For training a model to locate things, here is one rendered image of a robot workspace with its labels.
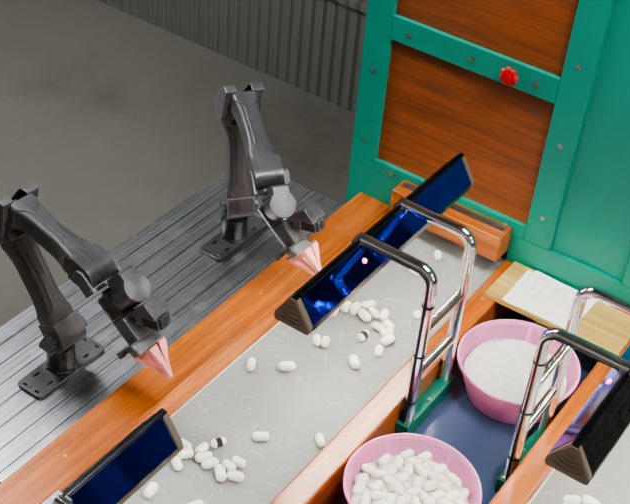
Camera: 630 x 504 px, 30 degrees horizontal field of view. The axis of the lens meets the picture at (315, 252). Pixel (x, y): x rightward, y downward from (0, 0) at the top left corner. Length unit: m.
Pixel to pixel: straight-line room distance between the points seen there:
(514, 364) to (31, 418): 1.04
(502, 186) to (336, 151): 1.81
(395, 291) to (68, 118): 2.22
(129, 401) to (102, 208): 1.84
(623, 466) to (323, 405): 0.62
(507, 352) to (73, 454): 0.97
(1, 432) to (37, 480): 0.25
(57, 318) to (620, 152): 1.23
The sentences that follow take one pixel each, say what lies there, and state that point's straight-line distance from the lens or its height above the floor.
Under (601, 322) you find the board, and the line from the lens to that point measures 2.73.
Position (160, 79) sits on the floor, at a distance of 4.91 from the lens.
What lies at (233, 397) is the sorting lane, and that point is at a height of 0.74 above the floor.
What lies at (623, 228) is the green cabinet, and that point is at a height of 0.98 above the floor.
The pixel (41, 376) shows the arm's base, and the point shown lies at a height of 0.68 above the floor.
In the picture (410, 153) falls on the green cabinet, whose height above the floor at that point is 0.93.
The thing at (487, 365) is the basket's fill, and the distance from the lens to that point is 2.61.
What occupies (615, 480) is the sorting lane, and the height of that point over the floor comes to 0.74.
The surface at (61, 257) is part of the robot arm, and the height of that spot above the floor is 1.04.
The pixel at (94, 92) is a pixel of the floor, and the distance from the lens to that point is 4.82.
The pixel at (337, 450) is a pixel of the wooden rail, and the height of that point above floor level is 0.76.
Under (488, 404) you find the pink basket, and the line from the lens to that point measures 2.54.
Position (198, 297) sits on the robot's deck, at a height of 0.67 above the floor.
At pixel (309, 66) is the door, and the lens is 4.80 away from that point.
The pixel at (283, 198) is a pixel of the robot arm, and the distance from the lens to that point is 2.47.
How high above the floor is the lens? 2.51
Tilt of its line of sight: 39 degrees down
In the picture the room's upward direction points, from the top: 5 degrees clockwise
